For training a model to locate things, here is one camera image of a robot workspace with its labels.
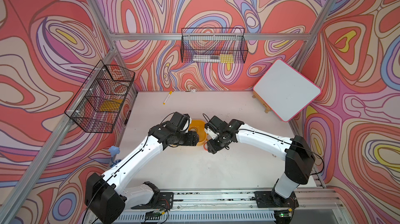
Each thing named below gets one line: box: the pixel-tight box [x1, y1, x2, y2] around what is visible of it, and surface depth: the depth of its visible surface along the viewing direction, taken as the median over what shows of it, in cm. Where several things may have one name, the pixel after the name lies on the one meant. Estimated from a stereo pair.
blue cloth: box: [108, 145, 121, 157], surface depth 67 cm
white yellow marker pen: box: [162, 90, 173, 105], surface depth 117 cm
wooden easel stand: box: [252, 90, 272, 114], surface depth 110 cm
